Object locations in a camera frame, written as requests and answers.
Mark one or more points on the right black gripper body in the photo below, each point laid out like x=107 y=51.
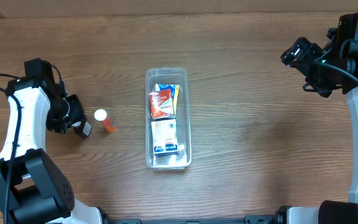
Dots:
x=305 y=66

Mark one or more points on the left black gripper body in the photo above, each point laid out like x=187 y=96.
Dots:
x=72 y=115

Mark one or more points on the dark bottle white cap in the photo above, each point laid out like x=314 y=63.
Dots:
x=82 y=128

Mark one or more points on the orange bottle white cap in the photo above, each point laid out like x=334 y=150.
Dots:
x=101 y=115

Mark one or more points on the red medicine box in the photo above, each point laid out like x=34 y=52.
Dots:
x=161 y=104

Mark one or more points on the white Hansaplast box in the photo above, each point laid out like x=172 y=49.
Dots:
x=164 y=137

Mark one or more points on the clear plastic container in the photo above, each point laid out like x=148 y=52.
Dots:
x=170 y=76

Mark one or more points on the blue yellow VapoDrops box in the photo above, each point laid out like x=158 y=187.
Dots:
x=174 y=90

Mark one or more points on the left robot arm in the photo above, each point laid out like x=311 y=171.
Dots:
x=32 y=188

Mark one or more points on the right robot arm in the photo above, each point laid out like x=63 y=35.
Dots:
x=328 y=68

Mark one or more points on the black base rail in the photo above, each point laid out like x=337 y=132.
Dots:
x=248 y=219

